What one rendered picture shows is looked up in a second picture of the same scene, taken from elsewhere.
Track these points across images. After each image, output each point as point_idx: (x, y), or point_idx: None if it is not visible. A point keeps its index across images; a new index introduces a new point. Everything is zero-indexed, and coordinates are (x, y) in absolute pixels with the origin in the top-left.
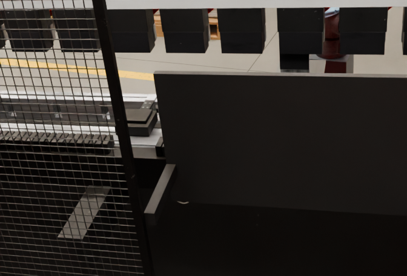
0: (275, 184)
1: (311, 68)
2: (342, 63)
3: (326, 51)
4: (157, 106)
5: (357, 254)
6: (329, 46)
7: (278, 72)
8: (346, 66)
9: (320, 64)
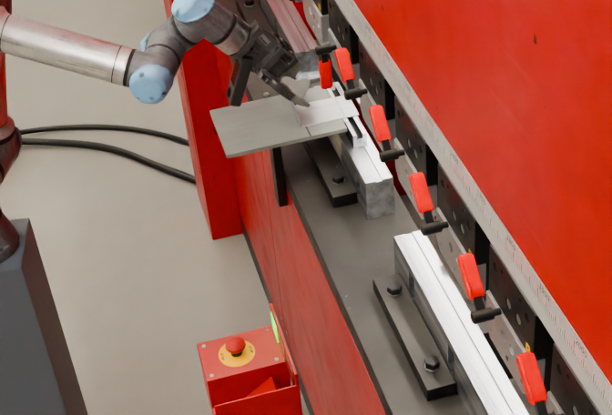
0: None
1: (249, 115)
2: (29, 224)
3: (12, 233)
4: (404, 303)
5: None
6: (6, 221)
7: (277, 140)
8: (31, 225)
9: (229, 110)
